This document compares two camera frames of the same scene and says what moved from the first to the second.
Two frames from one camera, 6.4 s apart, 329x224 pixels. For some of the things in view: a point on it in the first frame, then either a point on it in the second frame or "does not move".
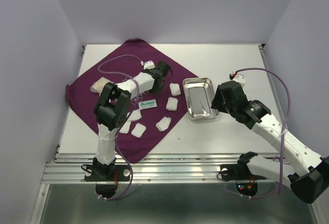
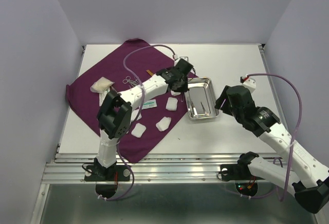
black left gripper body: x=157 y=89 → x=182 y=87
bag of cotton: x=97 y=86 does not move
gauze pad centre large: x=135 y=115 does not move
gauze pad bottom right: x=163 y=124 does not move
